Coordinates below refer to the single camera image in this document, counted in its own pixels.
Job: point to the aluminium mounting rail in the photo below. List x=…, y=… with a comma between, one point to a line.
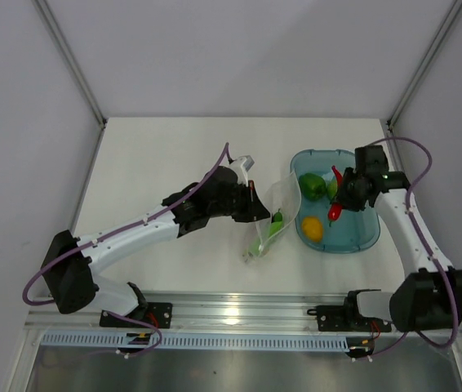
x=228, y=313

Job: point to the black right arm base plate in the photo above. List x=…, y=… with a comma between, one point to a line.
x=345, y=318

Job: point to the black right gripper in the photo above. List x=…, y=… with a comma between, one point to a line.
x=341, y=198

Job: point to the dark green cucumber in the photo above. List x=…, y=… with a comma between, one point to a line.
x=277, y=217

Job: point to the green bell pepper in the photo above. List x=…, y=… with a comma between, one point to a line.
x=312, y=186

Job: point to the left aluminium frame post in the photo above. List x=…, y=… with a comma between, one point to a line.
x=61, y=43

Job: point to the clear zip top bag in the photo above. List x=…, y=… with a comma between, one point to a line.
x=284, y=195

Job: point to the light green gourd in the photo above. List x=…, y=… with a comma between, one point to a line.
x=264, y=235

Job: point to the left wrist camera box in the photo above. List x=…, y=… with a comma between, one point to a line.
x=242, y=164

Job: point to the teal plastic tray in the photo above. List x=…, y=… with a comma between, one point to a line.
x=353, y=231

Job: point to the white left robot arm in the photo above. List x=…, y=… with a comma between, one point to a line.
x=72, y=269

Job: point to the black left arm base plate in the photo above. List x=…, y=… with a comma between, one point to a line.
x=157, y=314

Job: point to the yellow lemon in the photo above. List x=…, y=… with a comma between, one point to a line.
x=312, y=229

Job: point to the right aluminium frame post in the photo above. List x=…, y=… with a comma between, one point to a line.
x=434, y=48

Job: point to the light green round squash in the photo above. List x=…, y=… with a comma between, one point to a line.
x=332, y=187

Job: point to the slotted cable duct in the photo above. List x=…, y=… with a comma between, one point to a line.
x=196, y=341

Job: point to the red chili pepper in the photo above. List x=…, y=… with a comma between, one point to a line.
x=336, y=208

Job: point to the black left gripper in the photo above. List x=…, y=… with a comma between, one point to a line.
x=253, y=209

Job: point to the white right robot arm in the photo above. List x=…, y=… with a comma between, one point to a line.
x=430, y=297

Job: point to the aluminium frame post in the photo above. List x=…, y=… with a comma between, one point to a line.
x=434, y=48
x=61, y=43

